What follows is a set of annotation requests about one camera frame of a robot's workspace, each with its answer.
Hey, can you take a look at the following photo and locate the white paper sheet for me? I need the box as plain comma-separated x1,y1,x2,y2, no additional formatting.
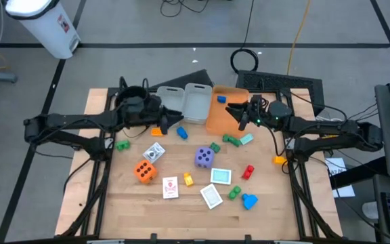
324,157,356,199

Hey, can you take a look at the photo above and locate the orange plastic bin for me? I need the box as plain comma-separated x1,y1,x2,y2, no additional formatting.
205,85,251,138

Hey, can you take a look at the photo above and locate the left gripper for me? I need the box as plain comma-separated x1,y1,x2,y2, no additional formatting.
144,96,185,135

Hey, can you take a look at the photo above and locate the grey plastic bin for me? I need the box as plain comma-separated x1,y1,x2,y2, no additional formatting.
156,85,186,119
181,83,214,125

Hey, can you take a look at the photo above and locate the red two-stud brick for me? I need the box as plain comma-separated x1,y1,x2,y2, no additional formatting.
241,164,255,180

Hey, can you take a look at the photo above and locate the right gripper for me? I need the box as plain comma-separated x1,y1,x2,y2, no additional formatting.
225,96,269,132

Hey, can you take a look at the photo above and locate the orange foam die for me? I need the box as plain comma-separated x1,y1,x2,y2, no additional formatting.
133,159,158,185

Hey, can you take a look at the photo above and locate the yellow hanging cable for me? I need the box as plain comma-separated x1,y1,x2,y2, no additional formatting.
286,0,313,77

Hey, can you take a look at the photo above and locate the black hanging cable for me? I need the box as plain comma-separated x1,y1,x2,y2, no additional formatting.
229,0,260,74

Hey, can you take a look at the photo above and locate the white trash can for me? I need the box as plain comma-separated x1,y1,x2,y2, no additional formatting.
4,0,82,60

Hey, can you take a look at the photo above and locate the mint brick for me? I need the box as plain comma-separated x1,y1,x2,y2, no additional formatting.
239,133,255,146

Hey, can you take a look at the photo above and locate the grey white card deck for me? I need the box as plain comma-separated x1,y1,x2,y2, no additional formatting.
200,183,224,210

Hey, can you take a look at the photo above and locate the big blue brick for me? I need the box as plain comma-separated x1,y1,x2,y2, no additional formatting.
241,193,259,211

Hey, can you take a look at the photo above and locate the black and white card deck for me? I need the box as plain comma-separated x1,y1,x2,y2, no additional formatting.
142,142,166,164

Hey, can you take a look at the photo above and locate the white computer mouse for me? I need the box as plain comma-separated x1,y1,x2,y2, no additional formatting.
362,201,381,221

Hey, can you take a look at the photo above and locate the black perforated panel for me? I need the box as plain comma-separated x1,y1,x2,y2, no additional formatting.
236,69,326,117

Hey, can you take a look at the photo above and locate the purple foam die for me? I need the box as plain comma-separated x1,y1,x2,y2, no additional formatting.
194,146,215,169

